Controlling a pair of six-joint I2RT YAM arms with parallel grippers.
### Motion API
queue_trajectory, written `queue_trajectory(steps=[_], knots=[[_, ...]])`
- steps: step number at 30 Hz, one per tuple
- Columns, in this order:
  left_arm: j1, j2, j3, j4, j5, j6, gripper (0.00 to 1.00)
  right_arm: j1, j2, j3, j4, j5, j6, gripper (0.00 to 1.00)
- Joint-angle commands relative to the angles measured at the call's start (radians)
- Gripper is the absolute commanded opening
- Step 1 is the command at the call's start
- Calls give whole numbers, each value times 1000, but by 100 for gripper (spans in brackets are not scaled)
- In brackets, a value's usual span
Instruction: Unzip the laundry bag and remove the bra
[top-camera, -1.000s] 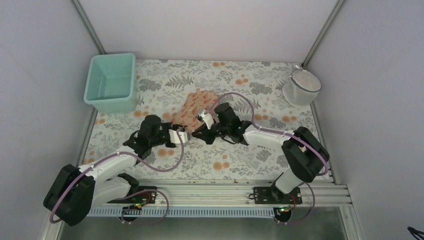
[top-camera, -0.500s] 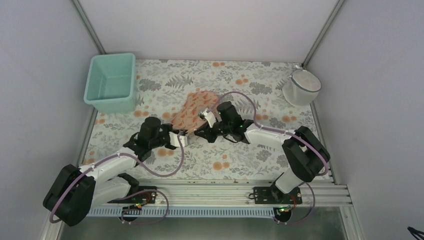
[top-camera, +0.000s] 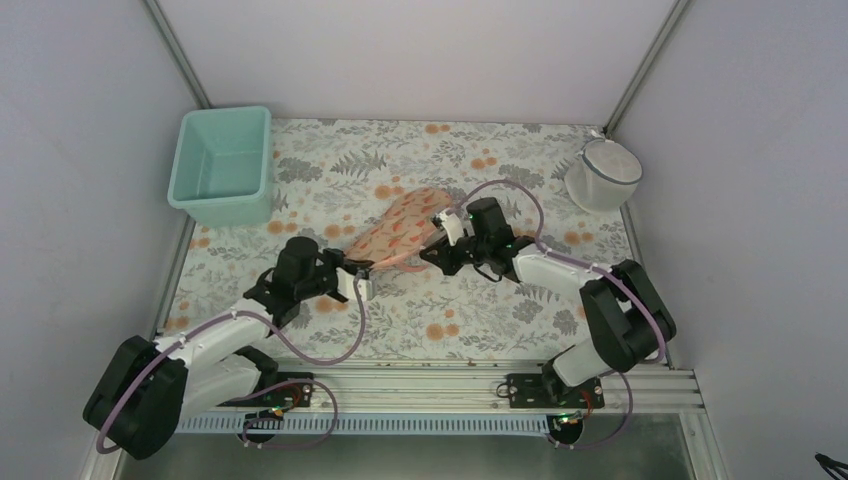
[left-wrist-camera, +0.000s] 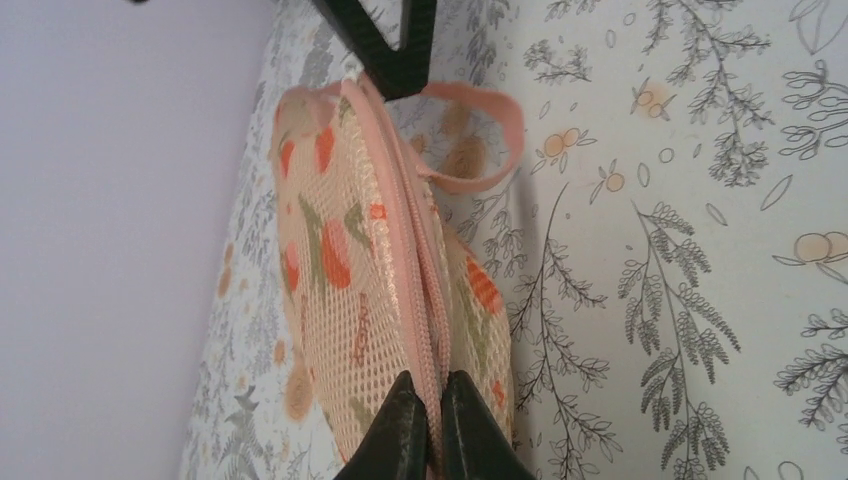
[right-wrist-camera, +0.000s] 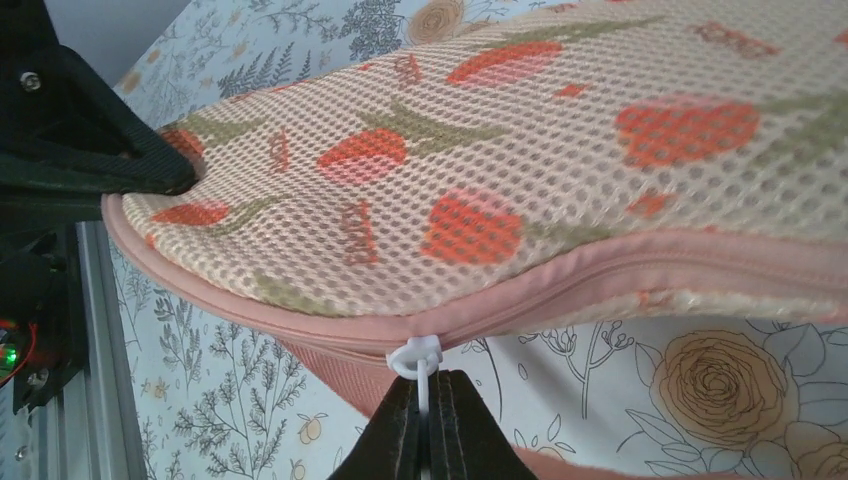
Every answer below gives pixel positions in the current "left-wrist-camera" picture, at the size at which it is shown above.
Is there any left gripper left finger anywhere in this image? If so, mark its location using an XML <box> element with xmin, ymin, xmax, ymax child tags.
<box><xmin>335</xmin><ymin>371</ymin><xmax>428</xmax><ymax>480</ymax></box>

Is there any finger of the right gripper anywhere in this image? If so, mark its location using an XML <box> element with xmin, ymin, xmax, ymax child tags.
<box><xmin>313</xmin><ymin>0</ymin><xmax>437</xmax><ymax>101</ymax></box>

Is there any floral patterned table mat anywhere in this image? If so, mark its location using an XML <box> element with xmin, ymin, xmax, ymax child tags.
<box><xmin>177</xmin><ymin>1</ymin><xmax>847</xmax><ymax>479</ymax></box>

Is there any orange floral mesh laundry bag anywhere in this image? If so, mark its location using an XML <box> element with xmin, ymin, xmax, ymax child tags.
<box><xmin>268</xmin><ymin>76</ymin><xmax>524</xmax><ymax>479</ymax></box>

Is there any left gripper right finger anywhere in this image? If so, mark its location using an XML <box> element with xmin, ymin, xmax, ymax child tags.
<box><xmin>441</xmin><ymin>370</ymin><xmax>535</xmax><ymax>480</ymax></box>

